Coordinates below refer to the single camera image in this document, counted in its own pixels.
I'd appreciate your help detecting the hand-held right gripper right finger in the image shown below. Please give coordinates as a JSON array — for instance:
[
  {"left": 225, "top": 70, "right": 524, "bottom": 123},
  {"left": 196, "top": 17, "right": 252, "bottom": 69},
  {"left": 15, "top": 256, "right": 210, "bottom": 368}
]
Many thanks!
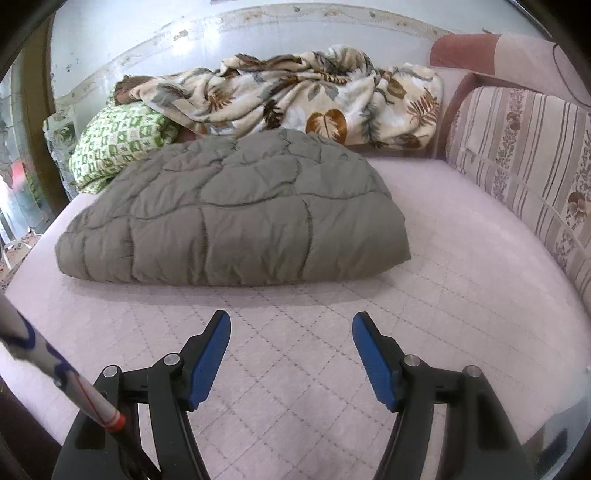
[{"left": 352, "top": 311, "right": 539, "bottom": 480}]

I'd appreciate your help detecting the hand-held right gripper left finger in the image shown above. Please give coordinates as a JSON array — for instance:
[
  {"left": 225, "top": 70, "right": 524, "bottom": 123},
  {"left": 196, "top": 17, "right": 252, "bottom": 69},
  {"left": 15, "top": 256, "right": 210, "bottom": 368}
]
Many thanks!
[{"left": 53, "top": 310, "right": 232, "bottom": 480}]

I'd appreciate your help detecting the grey puffer jacket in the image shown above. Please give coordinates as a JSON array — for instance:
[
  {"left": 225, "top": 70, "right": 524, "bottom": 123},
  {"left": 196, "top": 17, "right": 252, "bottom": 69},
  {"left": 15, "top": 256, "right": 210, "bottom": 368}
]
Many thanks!
[{"left": 54, "top": 128, "right": 413, "bottom": 286}]

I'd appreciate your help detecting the pink quilted bed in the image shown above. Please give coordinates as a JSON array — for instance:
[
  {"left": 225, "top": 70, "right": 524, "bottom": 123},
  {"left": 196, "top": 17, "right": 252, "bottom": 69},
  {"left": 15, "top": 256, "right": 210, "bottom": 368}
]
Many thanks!
[{"left": 0, "top": 157, "right": 591, "bottom": 480}]

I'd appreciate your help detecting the green checkered pillow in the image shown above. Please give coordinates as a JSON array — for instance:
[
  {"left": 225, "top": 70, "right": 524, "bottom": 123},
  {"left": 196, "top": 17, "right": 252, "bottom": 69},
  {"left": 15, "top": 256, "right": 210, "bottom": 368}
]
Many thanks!
[{"left": 69, "top": 100, "right": 181, "bottom": 195}]

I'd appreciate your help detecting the striped floral cushion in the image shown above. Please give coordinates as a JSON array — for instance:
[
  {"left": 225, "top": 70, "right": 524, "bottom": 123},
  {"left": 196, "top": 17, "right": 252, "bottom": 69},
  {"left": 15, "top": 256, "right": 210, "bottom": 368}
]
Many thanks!
[{"left": 445, "top": 85, "right": 591, "bottom": 319}]

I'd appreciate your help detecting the leaf print blanket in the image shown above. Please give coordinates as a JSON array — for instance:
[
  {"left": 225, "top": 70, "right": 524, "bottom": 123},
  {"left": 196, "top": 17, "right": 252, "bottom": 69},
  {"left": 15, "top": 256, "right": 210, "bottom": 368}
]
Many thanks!
[{"left": 113, "top": 44, "right": 444, "bottom": 149}]

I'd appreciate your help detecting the window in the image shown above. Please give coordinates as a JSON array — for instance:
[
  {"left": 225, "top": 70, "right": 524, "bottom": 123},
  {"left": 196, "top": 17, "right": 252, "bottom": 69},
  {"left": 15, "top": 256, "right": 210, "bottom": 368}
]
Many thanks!
[{"left": 0, "top": 60, "right": 54, "bottom": 245}]

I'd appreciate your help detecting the brown fleece cloth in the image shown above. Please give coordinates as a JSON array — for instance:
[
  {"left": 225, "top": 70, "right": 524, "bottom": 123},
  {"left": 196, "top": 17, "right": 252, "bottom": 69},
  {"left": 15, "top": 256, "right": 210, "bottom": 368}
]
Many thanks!
[{"left": 113, "top": 76, "right": 145, "bottom": 106}]

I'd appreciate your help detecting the pink cushion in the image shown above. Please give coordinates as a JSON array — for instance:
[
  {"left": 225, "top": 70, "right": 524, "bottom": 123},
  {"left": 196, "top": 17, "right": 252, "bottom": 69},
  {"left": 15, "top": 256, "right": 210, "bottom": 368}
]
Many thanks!
[{"left": 429, "top": 32, "right": 591, "bottom": 112}]

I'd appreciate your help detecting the brown wooden frame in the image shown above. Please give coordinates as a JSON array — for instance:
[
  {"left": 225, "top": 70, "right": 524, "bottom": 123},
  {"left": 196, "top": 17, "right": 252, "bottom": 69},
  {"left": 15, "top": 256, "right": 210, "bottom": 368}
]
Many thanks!
[{"left": 23, "top": 18, "right": 63, "bottom": 208}]

